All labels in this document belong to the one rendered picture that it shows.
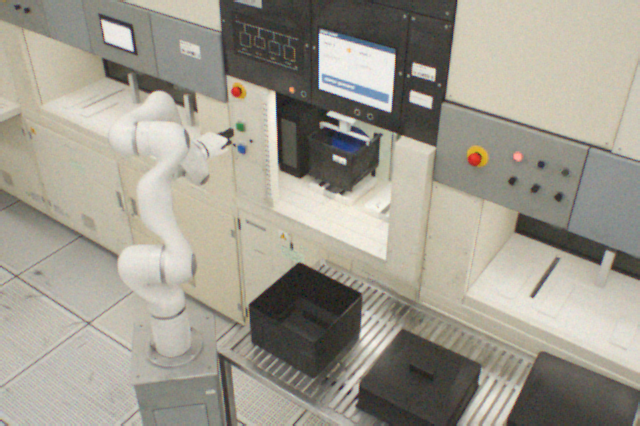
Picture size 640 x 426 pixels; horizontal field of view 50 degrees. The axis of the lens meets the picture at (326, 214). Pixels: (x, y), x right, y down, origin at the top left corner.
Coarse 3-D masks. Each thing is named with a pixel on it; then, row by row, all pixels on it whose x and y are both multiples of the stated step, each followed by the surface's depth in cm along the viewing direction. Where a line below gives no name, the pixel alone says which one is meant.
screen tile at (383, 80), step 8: (360, 56) 212; (368, 56) 211; (376, 56) 209; (384, 56) 207; (376, 64) 210; (384, 64) 209; (360, 72) 215; (368, 72) 214; (384, 72) 210; (360, 80) 217; (368, 80) 215; (376, 80) 213; (384, 80) 211; (384, 88) 213
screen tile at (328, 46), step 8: (328, 40) 217; (328, 48) 218; (336, 48) 216; (344, 48) 215; (352, 48) 213; (344, 56) 216; (352, 56) 214; (328, 64) 221; (336, 64) 220; (344, 64) 218; (352, 64) 216; (336, 72) 221; (344, 72) 219; (352, 72) 217
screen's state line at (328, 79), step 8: (328, 80) 225; (336, 80) 223; (344, 80) 221; (344, 88) 222; (352, 88) 220; (360, 88) 219; (368, 88) 217; (368, 96) 218; (376, 96) 216; (384, 96) 215
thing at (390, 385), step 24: (408, 336) 222; (384, 360) 214; (408, 360) 214; (432, 360) 214; (456, 360) 214; (360, 384) 206; (384, 384) 206; (408, 384) 206; (432, 384) 206; (456, 384) 206; (360, 408) 210; (384, 408) 204; (408, 408) 199; (432, 408) 199; (456, 408) 200
